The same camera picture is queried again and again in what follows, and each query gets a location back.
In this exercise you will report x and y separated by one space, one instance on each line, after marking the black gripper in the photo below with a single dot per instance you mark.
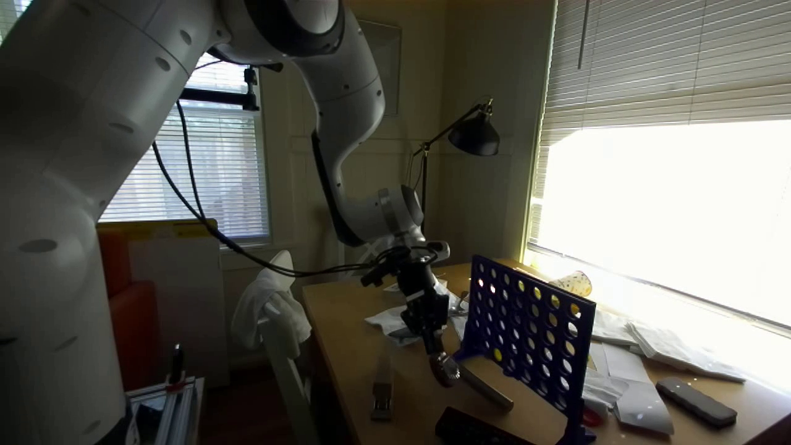
426 309

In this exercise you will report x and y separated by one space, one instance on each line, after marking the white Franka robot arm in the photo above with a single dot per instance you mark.
74 163

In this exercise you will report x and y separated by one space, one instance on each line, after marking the tan flat bar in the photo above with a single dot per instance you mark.
487 389

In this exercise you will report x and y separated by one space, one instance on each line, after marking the black rectangular device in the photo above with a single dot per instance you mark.
477 428

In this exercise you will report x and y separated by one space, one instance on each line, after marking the blue connect four board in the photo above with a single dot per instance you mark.
533 337

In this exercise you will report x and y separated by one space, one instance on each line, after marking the clear plastic cup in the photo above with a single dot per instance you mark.
576 285

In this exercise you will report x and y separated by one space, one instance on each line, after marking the red game disc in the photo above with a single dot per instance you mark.
594 418

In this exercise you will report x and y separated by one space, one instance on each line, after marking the white paper sheet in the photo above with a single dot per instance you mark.
643 409
618 366
613 326

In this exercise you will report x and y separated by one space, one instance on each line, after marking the white draped chair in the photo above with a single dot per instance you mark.
272 311

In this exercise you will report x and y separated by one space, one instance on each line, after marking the black desk lamp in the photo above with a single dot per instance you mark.
477 133

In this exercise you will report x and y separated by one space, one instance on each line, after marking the white booklet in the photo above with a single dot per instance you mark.
683 350

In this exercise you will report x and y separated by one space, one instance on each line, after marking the white open box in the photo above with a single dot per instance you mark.
163 410

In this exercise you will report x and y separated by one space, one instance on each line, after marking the white window blind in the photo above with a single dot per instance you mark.
675 58
230 174

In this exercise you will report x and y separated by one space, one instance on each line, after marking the orange armchair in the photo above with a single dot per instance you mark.
131 321

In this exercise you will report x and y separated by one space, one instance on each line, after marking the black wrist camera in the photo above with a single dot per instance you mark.
404 263

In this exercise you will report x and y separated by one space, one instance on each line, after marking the black mounting bracket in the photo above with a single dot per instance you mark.
236 94

